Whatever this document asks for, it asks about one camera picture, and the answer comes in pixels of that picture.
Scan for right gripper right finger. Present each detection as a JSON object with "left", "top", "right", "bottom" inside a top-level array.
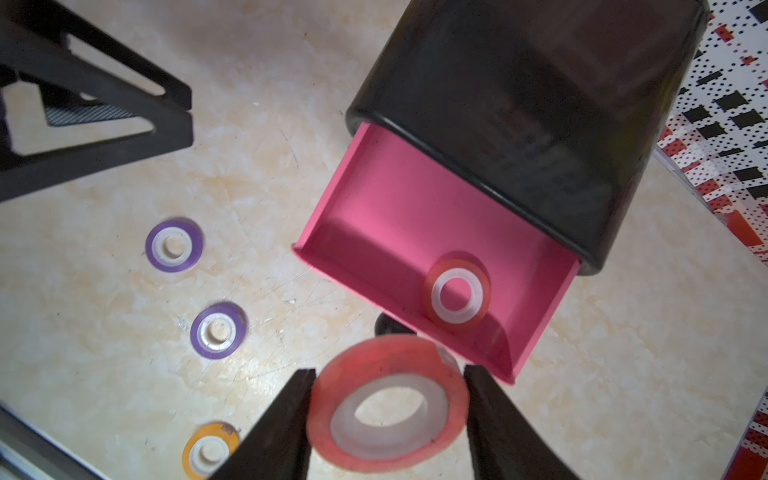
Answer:
[{"left": 464, "top": 365, "right": 578, "bottom": 480}]

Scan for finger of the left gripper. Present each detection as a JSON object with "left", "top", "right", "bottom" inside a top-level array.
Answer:
[
  {"left": 1, "top": 35, "right": 193, "bottom": 201},
  {"left": 1, "top": 1, "right": 192, "bottom": 126}
]

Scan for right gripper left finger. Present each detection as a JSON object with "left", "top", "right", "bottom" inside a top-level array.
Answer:
[{"left": 211, "top": 369, "right": 317, "bottom": 480}]

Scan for red tape roll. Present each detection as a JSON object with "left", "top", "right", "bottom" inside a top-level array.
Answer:
[
  {"left": 306, "top": 334, "right": 469, "bottom": 473},
  {"left": 422, "top": 251, "right": 492, "bottom": 331}
]

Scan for purple tape roll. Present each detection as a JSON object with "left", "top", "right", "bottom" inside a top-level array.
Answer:
[
  {"left": 190, "top": 302, "right": 247, "bottom": 360},
  {"left": 145, "top": 217, "right": 204, "bottom": 273}
]

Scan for pink drawer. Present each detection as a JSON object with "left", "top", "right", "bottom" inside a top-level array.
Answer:
[{"left": 294, "top": 123, "right": 581, "bottom": 384}]

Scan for black drawer cabinet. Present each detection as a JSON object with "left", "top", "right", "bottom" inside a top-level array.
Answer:
[{"left": 345, "top": 0, "right": 710, "bottom": 276}]

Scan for orange tape roll left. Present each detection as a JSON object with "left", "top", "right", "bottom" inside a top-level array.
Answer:
[{"left": 181, "top": 422, "right": 240, "bottom": 479}]

